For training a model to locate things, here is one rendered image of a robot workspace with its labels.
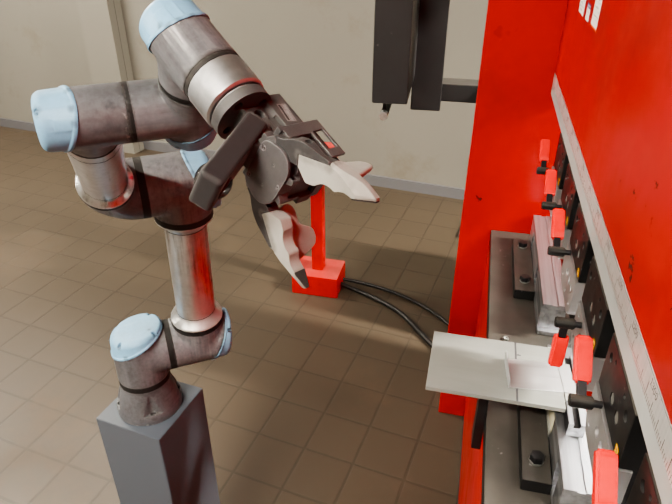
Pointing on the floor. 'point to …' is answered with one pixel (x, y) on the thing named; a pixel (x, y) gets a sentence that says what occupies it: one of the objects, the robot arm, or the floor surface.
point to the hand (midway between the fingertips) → (335, 252)
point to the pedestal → (323, 283)
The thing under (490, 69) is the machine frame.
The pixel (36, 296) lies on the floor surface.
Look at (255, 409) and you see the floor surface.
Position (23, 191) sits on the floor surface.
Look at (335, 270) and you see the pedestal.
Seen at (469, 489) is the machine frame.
